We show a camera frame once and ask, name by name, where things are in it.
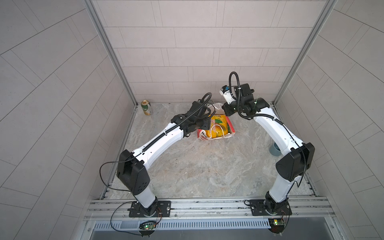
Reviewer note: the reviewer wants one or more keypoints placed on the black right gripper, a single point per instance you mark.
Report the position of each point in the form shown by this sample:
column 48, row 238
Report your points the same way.
column 226, row 107

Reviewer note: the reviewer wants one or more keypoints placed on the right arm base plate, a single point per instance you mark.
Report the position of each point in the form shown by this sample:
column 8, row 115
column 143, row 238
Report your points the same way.
column 269, row 208

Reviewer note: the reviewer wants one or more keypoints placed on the blue-grey ceramic cup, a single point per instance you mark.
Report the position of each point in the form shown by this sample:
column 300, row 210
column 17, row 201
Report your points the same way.
column 274, row 150

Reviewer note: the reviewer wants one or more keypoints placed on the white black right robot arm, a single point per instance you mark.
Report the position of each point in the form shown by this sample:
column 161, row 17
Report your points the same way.
column 297, row 155

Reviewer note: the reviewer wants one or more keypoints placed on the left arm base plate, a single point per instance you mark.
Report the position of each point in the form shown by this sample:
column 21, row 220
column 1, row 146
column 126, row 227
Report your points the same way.
column 156, row 209

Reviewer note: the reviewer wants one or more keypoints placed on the left circuit board green LED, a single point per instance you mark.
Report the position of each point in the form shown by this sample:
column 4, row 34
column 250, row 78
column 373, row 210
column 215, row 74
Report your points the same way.
column 148, row 226

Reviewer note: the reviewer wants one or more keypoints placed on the green white drink can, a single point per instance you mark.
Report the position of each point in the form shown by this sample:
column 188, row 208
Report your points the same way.
column 146, row 107

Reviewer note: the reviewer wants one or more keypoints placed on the yellow orange snack bag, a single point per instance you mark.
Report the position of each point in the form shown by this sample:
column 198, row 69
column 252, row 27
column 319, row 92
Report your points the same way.
column 219, row 127

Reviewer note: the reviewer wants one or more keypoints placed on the aluminium corner post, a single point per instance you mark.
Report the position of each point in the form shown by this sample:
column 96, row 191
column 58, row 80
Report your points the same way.
column 319, row 23
column 89, row 6

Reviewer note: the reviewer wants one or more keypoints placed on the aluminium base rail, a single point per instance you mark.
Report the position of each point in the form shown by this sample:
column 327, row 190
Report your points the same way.
column 210, row 208

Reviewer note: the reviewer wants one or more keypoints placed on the aluminium corner post left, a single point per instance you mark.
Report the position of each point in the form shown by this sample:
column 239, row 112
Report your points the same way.
column 89, row 6

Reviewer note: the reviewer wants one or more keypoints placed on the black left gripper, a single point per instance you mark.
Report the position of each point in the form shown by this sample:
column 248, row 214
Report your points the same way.
column 206, row 123

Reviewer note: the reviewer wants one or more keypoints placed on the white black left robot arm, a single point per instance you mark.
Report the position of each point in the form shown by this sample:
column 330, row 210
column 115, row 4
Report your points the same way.
column 133, row 166

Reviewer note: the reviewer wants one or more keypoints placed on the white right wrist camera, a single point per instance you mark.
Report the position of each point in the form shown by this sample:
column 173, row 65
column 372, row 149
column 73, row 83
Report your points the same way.
column 226, row 92

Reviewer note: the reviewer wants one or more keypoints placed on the right circuit board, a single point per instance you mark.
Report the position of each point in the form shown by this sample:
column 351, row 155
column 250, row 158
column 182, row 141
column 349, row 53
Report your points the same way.
column 277, row 226

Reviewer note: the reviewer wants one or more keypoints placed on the white red printed paper bag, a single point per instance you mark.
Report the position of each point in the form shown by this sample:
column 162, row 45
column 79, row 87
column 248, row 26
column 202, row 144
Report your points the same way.
column 217, row 109

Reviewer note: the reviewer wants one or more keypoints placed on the aluminium corner post right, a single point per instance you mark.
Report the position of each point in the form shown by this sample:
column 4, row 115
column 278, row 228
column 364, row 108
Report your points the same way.
column 319, row 23

